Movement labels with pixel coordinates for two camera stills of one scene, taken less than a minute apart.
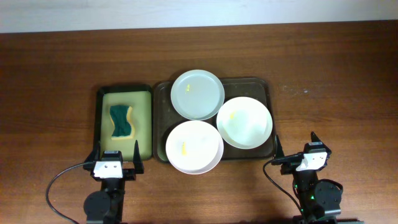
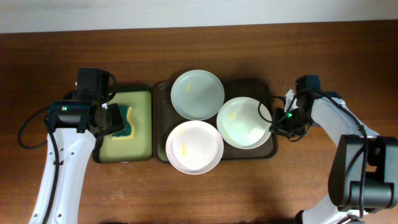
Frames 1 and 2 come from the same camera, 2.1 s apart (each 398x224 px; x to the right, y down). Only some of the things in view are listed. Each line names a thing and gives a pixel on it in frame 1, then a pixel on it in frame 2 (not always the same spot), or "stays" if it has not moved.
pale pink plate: [194, 147] stays
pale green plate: [244, 122] stays
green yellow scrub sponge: [122, 119] stays
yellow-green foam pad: [140, 101] stays
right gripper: [290, 167] to [280, 128]
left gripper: [129, 174] to [106, 119]
